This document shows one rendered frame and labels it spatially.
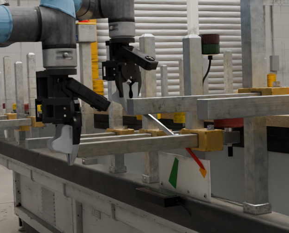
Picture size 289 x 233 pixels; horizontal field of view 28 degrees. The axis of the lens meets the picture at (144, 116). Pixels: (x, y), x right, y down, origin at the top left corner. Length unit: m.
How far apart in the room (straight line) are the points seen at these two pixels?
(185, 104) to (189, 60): 0.36
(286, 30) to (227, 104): 10.58
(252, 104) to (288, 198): 0.67
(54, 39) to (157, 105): 0.30
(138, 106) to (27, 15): 0.33
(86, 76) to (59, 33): 0.90
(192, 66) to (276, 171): 0.35
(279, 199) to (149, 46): 0.56
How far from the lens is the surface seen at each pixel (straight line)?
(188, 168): 1.47
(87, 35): 2.13
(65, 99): 1.25
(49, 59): 1.26
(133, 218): 1.89
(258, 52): 1.25
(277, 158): 1.54
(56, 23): 1.25
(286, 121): 1.41
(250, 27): 1.25
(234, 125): 1.45
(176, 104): 1.10
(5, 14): 1.23
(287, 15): 11.47
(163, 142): 1.37
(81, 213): 3.03
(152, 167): 1.69
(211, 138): 1.40
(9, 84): 3.33
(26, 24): 1.24
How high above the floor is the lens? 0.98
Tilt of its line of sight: 3 degrees down
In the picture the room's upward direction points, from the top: 2 degrees counter-clockwise
